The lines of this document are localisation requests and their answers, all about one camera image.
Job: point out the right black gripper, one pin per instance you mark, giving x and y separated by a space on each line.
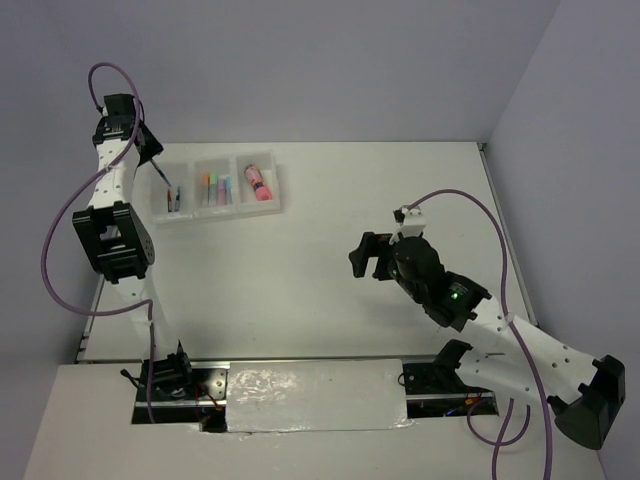
370 245

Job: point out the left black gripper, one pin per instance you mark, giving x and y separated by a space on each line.
154 147

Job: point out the dark blue gel pen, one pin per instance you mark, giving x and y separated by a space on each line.
161 173

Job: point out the teal gel pen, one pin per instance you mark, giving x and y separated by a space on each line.
177 200

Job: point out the orange highlighter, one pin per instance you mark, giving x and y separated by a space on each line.
206 184

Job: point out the blue highlighter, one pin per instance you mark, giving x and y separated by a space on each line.
228 190

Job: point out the pink glue stick tube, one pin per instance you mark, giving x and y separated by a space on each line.
256 180

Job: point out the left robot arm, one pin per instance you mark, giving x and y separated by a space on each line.
121 249

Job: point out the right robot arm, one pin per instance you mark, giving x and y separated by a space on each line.
493 351

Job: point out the white three-compartment tray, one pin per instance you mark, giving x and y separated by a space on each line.
188 174

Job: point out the silver foil cover plate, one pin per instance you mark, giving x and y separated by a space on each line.
315 396

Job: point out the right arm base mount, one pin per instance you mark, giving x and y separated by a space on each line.
434 390

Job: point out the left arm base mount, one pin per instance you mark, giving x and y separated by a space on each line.
177 391

